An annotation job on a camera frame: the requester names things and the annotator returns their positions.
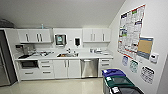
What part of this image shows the stainless steel dishwasher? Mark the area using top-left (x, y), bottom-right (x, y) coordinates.
top-left (80, 58), bottom-right (100, 79)

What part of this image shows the black waste bin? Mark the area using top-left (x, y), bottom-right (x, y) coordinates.
top-left (111, 85), bottom-right (145, 94)

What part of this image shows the black soap dispenser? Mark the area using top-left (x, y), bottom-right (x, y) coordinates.
top-left (74, 37), bottom-right (81, 47)

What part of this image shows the white drawer unit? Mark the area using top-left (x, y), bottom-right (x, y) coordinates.
top-left (98, 57), bottom-right (114, 78)
top-left (18, 58), bottom-right (55, 81)

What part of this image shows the black and white sign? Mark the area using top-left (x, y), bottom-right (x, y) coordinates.
top-left (139, 65), bottom-right (156, 85)

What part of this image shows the chrome faucet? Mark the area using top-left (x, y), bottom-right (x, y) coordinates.
top-left (65, 47), bottom-right (73, 56)

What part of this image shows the stainless steel refrigerator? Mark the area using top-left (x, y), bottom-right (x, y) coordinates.
top-left (0, 29), bottom-right (18, 87)

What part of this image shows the brown notice board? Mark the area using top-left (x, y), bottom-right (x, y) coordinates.
top-left (136, 36), bottom-right (155, 61)

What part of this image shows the stainless steel sink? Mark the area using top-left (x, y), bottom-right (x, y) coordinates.
top-left (56, 52), bottom-right (80, 59)

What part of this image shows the white two-door base cabinet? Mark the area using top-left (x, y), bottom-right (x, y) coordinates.
top-left (53, 58), bottom-right (82, 80)

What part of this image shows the wall notice board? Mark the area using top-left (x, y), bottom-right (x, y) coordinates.
top-left (116, 3), bottom-right (147, 60)

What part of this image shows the steel paper towel dispenser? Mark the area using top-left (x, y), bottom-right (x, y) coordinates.
top-left (54, 33), bottom-right (67, 47)

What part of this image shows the blue spray bottle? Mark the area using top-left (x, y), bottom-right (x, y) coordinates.
top-left (40, 23), bottom-right (45, 30)

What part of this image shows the blue recycling sign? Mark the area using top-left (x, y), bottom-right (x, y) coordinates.
top-left (121, 55), bottom-right (130, 67)

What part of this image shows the blue recycling bin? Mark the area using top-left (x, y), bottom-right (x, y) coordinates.
top-left (101, 68), bottom-right (127, 80)

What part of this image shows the stack of white plates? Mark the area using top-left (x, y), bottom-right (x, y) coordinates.
top-left (94, 48), bottom-right (103, 54)

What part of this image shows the green recycling sign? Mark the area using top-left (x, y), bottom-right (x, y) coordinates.
top-left (129, 59), bottom-right (140, 74)

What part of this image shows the white thermostat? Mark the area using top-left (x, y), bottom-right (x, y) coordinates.
top-left (149, 52), bottom-right (160, 65)

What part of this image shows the dark coffee machine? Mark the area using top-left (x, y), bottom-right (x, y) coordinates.
top-left (20, 44), bottom-right (35, 57)

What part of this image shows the black built-in microwave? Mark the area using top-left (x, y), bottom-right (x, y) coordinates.
top-left (19, 59), bottom-right (40, 70)

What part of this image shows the black cabinet door handle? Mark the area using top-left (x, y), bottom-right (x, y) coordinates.
top-left (92, 32), bottom-right (96, 42)
top-left (101, 32), bottom-right (105, 42)
top-left (89, 32), bottom-right (93, 42)

